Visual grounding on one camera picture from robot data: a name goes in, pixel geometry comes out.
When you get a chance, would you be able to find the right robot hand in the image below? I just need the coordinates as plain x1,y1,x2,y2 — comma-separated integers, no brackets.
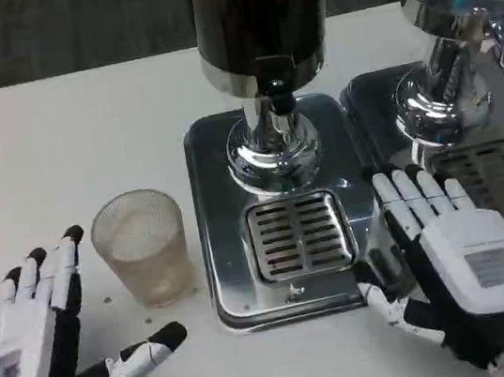
340,150,504,377

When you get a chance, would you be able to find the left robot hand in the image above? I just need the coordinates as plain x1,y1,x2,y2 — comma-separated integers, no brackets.
0,210,194,377

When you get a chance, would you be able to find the drip tray grid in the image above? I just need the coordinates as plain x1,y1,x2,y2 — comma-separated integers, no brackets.
425,139,504,232
239,185,363,287

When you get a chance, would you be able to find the steel drip tray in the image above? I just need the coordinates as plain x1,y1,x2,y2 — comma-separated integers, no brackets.
337,50,504,278
177,87,398,339

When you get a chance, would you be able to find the clear ribbed glass cup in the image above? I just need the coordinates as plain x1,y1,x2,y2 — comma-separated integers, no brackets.
84,183,198,317

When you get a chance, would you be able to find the chrome drink dispenser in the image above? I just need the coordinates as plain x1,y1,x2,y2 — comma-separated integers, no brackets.
375,0,504,154

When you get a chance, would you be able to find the dark drink dispenser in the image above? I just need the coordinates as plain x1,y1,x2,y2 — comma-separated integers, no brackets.
188,0,358,199

